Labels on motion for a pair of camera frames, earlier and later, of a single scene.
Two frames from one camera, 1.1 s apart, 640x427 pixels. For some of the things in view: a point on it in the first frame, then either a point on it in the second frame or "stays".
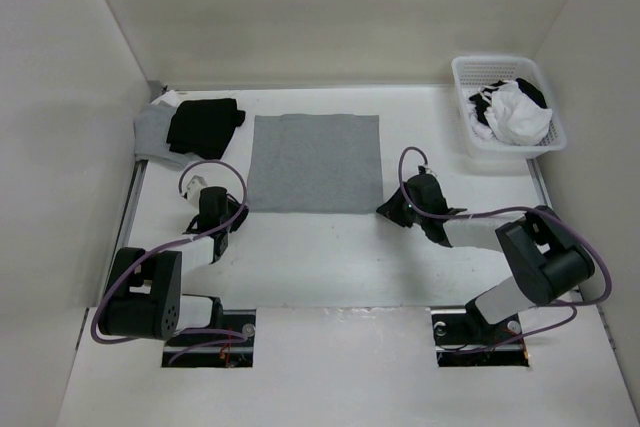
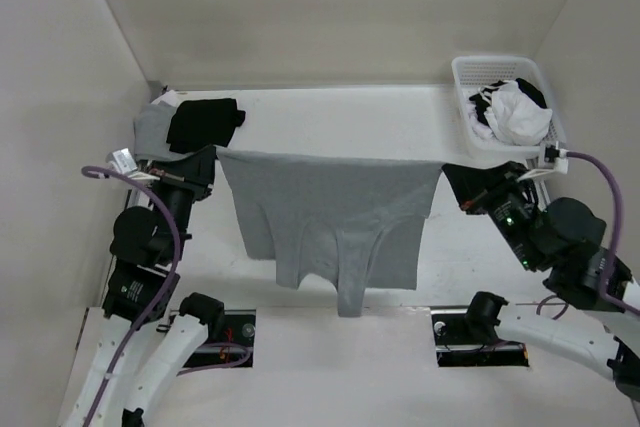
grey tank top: x=320 y=163 to x=359 y=224
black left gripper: x=241 y=216 to x=196 y=172
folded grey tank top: x=151 y=127 stays
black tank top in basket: x=483 y=101 stays
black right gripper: x=391 y=209 to x=474 y=187
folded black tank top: x=203 y=126 stays
